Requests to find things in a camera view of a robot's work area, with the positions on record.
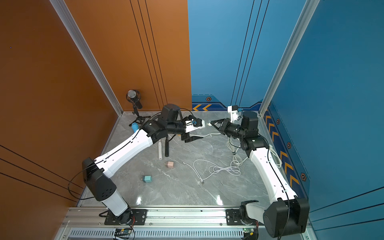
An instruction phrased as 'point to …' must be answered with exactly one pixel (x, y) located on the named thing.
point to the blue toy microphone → (135, 126)
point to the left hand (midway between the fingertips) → (201, 125)
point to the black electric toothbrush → (167, 146)
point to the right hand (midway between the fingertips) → (212, 123)
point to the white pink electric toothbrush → (160, 150)
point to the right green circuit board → (248, 230)
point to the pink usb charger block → (170, 164)
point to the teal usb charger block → (147, 178)
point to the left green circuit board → (125, 232)
